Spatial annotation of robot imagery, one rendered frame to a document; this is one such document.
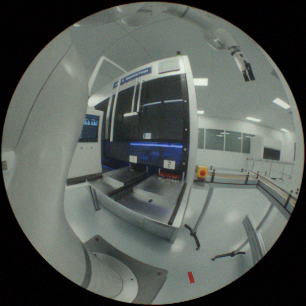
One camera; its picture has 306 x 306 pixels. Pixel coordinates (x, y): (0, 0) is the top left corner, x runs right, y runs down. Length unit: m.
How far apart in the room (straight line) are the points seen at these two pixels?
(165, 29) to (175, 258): 2.96
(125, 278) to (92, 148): 1.06
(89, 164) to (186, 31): 2.33
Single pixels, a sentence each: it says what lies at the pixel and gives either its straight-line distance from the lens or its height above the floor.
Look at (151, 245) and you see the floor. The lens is 1.29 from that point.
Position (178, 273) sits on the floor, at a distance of 1.21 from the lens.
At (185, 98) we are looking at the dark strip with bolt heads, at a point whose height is 1.53.
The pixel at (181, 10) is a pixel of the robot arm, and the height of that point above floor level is 1.71.
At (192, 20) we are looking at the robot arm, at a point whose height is 1.72.
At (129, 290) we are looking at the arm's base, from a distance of 0.30.
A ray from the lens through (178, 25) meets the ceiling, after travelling 1.85.
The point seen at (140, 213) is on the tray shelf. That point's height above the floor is 0.88.
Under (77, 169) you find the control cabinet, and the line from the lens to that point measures 1.08.
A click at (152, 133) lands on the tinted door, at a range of 0.73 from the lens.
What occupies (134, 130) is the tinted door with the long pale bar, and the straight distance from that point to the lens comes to 0.84.
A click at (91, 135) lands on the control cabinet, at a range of 1.07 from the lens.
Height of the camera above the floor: 1.17
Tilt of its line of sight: 6 degrees down
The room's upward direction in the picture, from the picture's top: 3 degrees clockwise
